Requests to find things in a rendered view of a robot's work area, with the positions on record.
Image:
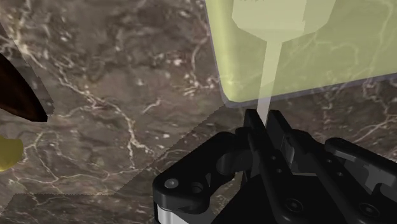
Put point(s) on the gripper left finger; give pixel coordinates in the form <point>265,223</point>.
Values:
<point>198,167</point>

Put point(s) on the dark brown curved object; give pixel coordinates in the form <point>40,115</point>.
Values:
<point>18,93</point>

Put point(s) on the yellow rounded object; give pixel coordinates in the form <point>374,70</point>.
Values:
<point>8,152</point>

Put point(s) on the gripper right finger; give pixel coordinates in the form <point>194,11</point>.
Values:
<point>350,186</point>

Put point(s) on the translucent yellow-green box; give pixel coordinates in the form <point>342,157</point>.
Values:
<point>344,59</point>

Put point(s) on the pale spatula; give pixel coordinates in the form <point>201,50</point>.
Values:
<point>272,65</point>

